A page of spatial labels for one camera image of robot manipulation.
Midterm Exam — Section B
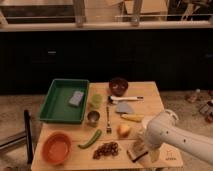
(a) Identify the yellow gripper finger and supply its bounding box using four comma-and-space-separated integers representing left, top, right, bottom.
149, 149, 160, 163

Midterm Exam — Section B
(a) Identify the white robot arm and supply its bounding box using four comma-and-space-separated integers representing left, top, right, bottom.
142, 109, 213, 165

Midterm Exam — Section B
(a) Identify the small metal cup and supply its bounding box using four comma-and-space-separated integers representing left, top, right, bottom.
87, 111, 100, 127

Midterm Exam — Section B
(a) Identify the green plastic cup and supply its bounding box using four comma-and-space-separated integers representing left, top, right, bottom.
90, 94, 102, 109

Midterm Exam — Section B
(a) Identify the white plastic bottle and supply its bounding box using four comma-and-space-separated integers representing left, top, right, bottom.
138, 116, 154, 139

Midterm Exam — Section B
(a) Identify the yellow lemon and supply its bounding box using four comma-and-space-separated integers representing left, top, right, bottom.
117, 123, 131, 137

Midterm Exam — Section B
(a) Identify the bunch of dark grapes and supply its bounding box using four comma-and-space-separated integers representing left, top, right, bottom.
93, 142, 119, 159

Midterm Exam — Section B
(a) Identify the metal fork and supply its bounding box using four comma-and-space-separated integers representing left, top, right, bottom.
106, 106, 112, 133

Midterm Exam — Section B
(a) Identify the grey triangular cloth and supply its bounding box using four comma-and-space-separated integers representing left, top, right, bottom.
115, 101, 134, 114

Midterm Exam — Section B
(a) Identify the green pepper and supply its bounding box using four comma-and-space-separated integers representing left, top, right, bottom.
78, 129, 102, 149

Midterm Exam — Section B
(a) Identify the dark red bowl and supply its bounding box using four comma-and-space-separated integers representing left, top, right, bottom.
109, 77, 128, 97

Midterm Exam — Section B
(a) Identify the grey sponge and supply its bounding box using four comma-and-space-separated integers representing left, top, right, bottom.
69, 91, 84, 106

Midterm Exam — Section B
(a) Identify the orange plastic bowl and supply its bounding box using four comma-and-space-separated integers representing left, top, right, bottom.
41, 132, 72, 165

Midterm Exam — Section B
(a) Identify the green plastic tray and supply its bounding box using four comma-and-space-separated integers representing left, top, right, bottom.
39, 79, 89, 124

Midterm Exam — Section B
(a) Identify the white handled brush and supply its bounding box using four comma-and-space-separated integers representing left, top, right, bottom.
108, 96, 144, 104

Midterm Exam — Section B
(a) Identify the black chair frame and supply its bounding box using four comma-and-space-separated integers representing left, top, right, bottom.
0, 110, 34, 164

